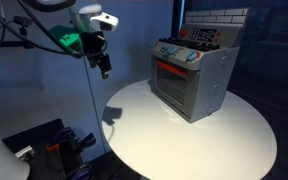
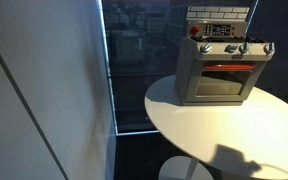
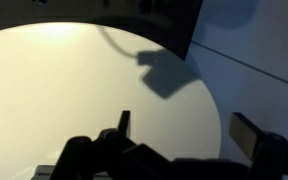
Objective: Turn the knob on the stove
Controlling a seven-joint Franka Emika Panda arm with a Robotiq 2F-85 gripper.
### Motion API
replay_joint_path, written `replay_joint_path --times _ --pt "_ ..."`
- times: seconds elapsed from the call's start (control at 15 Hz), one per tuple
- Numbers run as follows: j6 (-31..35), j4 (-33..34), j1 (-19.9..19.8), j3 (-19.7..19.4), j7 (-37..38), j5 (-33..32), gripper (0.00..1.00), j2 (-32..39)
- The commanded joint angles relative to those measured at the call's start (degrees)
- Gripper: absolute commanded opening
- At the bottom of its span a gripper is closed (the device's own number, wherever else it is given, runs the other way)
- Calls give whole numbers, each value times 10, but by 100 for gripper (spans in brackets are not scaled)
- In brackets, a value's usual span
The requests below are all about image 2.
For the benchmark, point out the blue grey stove knob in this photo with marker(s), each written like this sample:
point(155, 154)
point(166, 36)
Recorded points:
point(244, 47)
point(231, 48)
point(205, 48)
point(269, 48)

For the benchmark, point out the grey toy stove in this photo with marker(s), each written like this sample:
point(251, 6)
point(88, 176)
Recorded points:
point(190, 73)

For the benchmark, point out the red round stove dial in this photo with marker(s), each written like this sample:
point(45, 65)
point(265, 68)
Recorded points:
point(194, 30)

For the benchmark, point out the white round table base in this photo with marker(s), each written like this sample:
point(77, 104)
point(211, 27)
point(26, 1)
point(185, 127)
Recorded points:
point(170, 170)

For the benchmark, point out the white table leg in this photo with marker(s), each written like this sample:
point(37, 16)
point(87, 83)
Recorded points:
point(192, 168)

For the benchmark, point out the white window frame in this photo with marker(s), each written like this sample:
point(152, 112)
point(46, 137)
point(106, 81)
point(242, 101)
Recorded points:
point(108, 66)

